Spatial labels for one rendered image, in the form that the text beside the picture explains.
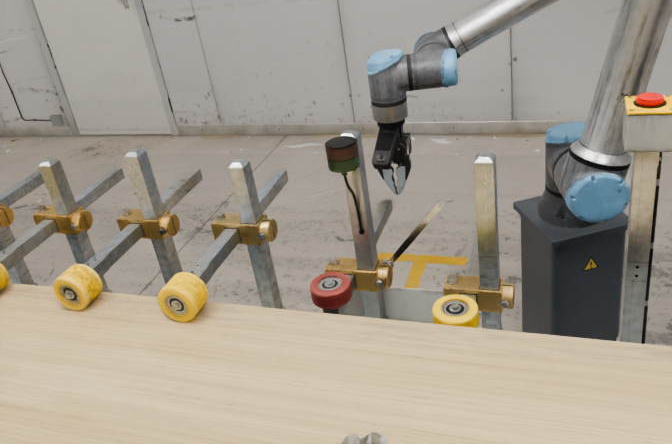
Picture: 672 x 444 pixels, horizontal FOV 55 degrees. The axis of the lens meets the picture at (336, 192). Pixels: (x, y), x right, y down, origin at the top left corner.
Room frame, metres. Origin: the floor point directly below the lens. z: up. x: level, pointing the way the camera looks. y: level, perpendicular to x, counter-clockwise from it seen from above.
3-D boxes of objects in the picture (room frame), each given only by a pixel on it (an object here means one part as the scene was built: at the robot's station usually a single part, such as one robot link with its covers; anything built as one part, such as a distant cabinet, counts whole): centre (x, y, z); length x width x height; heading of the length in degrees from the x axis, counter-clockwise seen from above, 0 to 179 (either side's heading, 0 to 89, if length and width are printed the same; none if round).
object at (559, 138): (1.63, -0.68, 0.79); 0.17 x 0.15 x 0.18; 172
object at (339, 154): (1.09, -0.02, 1.16); 0.06 x 0.06 x 0.02
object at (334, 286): (1.04, 0.04, 0.85); 0.08 x 0.08 x 0.11
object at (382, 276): (1.14, -0.02, 0.85); 0.14 x 0.06 x 0.05; 67
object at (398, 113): (1.54, -0.16, 1.05); 0.10 x 0.09 x 0.05; 69
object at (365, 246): (1.13, -0.04, 0.94); 0.04 x 0.04 x 0.48; 67
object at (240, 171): (1.23, 0.19, 0.87); 0.04 x 0.04 x 0.48; 67
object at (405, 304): (1.14, -0.08, 0.75); 0.26 x 0.01 x 0.10; 67
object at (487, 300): (1.04, -0.25, 0.82); 0.14 x 0.06 x 0.05; 67
